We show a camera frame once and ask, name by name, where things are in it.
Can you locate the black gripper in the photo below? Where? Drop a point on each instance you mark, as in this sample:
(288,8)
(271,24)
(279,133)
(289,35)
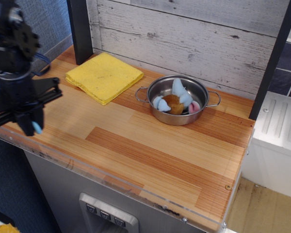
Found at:
(22,99)

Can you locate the dark right shelf post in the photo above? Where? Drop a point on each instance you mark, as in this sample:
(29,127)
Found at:
(271,66)

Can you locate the folded yellow cloth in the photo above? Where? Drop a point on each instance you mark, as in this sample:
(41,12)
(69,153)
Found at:
(104,77)

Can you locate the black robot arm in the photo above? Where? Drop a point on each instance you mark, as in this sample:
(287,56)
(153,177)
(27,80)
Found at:
(18,44)

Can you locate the white ribbed cabinet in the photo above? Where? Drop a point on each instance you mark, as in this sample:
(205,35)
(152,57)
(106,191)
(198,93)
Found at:
(268,160)

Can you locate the blue plush toy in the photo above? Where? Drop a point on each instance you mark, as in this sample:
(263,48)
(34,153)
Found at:
(177,102)

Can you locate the dark shelf post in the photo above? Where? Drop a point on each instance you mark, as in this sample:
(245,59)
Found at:
(80,28)
(271,66)

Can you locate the clear acrylic table edge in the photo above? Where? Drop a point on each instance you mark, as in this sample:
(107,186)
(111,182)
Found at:
(142,158)

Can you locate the grey cabinet with buttons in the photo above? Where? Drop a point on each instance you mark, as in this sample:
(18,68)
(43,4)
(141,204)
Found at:
(85,199)

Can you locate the small steel pot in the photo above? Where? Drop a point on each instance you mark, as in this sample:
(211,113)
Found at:
(163,86)

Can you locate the light blue dish brush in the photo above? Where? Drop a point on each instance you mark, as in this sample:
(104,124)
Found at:
(37,128)

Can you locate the dark left shelf post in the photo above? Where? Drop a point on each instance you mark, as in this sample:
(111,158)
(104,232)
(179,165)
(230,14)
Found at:
(80,28)

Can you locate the yellow object at corner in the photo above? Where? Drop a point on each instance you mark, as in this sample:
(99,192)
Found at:
(8,228)

